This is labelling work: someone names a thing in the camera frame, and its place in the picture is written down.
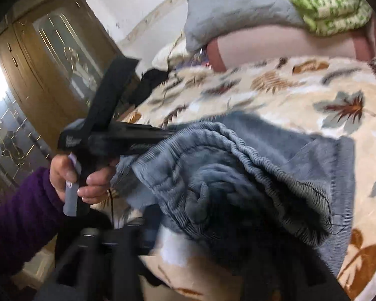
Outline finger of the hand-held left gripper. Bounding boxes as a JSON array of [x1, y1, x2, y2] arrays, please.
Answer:
[[92, 140, 164, 158], [94, 123, 180, 142]]

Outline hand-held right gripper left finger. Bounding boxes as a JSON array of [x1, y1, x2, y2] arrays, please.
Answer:
[[34, 218, 163, 301]]

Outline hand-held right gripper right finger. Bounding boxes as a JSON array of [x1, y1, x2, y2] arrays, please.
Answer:
[[235, 235, 350, 301]]

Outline blue denim pants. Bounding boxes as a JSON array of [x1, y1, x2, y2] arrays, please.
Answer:
[[110, 111, 356, 277]]

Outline person's left forearm purple sleeve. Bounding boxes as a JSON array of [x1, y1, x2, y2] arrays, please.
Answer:
[[0, 166, 66, 281]]

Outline person's left hand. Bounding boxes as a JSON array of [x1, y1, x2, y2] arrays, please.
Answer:
[[49, 154, 121, 205]]

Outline black cloth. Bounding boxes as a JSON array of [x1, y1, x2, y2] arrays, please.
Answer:
[[133, 67, 170, 111]]

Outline wooden glass-panel wardrobe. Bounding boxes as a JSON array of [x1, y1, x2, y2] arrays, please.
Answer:
[[0, 0, 135, 207]]

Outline white crumpled cloth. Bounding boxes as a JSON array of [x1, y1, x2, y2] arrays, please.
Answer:
[[152, 34, 192, 69]]

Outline leaf print blanket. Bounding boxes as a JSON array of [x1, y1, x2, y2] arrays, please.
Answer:
[[94, 55, 376, 301]]

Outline grey quilted pillow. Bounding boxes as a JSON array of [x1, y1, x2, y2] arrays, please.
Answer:
[[184, 0, 304, 54]]

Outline pink bolster cushion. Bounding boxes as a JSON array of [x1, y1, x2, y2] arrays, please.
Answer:
[[205, 27, 376, 72]]

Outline green patterned folded quilt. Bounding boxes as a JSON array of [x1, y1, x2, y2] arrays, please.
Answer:
[[263, 0, 373, 37]]

